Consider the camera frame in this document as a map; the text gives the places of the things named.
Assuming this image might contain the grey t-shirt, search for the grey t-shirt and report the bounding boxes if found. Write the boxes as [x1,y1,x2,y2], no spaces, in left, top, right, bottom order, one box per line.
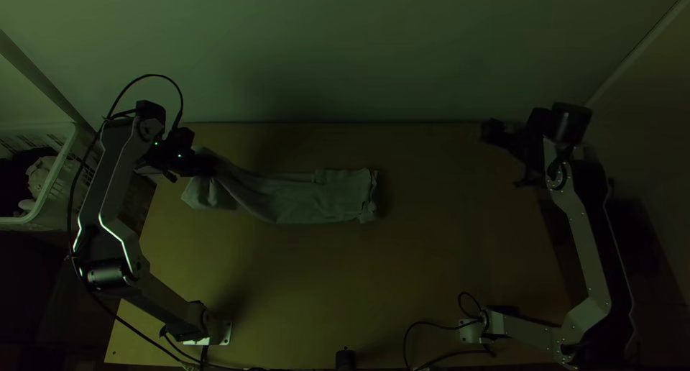
[180,147,380,225]

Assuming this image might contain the white laundry basket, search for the white laundry basket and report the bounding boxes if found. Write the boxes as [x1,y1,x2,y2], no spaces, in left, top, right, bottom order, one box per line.
[0,122,104,233]

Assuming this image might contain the heap of clothes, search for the heap of clothes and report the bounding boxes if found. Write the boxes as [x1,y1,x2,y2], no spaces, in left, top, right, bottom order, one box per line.
[0,147,59,216]

